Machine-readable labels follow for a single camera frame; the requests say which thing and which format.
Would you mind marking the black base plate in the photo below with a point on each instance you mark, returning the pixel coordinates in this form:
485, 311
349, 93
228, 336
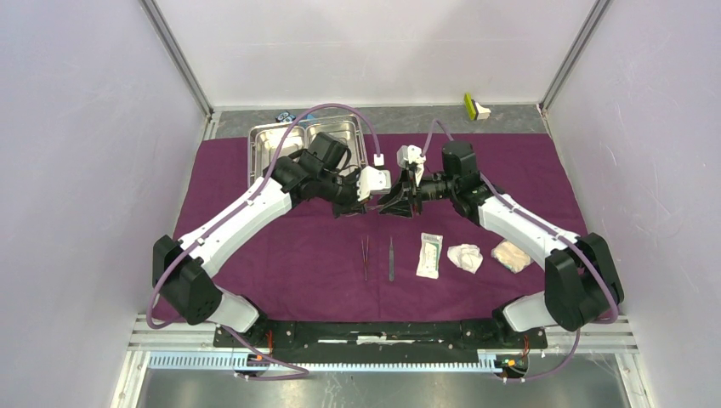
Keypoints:
456, 341

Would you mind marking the aluminium frame rail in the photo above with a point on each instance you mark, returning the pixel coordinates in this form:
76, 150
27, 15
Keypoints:
613, 349

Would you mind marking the purple cloth wrap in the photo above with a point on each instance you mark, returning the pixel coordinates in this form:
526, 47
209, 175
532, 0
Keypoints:
308, 265

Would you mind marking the steel scalpel handle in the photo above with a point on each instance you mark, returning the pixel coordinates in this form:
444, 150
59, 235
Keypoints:
365, 255
391, 260

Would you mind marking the yellow green white object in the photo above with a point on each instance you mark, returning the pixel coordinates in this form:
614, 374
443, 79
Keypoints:
475, 111

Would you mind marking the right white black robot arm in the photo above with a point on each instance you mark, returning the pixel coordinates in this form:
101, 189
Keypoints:
581, 284

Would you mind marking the metal instrument tray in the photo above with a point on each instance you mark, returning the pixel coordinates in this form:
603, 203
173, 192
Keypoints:
263, 141

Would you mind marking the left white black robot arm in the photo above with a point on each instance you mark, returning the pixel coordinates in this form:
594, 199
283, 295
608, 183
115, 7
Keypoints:
183, 270

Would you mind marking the white gauze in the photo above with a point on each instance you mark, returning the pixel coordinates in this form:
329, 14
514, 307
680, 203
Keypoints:
466, 257

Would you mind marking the beige gauze roll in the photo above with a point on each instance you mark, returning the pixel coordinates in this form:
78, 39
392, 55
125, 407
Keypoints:
511, 257

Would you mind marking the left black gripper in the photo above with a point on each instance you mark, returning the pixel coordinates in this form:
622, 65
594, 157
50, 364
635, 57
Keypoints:
353, 206

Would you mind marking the white sterile packet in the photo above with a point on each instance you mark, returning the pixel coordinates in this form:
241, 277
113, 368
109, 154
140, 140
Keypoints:
429, 256

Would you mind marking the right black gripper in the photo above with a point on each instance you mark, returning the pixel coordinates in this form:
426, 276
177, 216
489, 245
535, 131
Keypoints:
403, 208

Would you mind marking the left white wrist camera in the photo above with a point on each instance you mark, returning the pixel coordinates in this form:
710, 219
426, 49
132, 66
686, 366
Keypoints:
373, 180

